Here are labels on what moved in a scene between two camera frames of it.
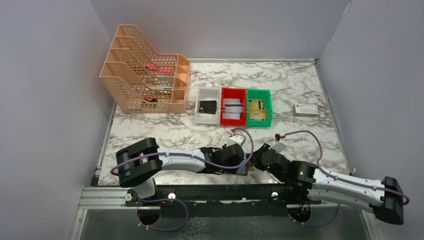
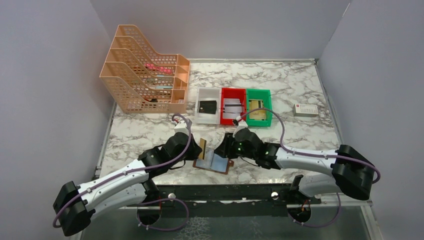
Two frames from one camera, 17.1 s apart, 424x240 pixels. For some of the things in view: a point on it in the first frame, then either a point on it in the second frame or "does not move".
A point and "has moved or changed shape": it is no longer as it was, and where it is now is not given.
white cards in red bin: [232, 108] does not move
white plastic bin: [208, 94] does not move
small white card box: [305, 110] does not move
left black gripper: [243, 163] → [194, 149]
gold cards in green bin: [257, 110] does not move
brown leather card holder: [243, 167] has moved or changed shape
